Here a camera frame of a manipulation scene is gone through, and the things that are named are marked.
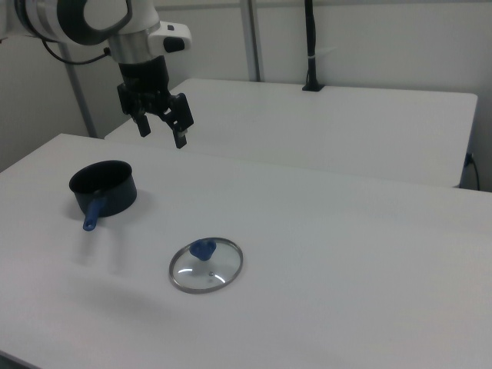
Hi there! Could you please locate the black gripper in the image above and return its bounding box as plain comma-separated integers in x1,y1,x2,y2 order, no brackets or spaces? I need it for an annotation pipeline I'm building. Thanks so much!
116,55,194,150

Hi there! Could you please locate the glass lid with blue knob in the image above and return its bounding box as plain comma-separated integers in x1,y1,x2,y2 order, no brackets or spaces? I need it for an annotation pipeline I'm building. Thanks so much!
168,237,244,296

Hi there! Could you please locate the white side table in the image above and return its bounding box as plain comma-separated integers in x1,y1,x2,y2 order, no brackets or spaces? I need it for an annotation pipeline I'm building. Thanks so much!
104,78,479,189

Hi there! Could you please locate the black pole with clamp base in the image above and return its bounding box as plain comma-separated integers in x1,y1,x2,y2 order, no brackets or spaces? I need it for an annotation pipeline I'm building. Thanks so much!
301,0,327,92

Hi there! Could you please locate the dark saucepan with blue handle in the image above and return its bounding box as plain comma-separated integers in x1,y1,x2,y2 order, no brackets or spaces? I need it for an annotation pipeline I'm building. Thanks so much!
68,160,138,231

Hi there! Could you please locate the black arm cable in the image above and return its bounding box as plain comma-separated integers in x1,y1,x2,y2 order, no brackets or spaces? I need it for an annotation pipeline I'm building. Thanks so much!
41,37,113,67

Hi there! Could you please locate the black wall cable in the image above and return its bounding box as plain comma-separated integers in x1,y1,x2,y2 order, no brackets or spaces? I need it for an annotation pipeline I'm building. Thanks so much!
465,152,482,190

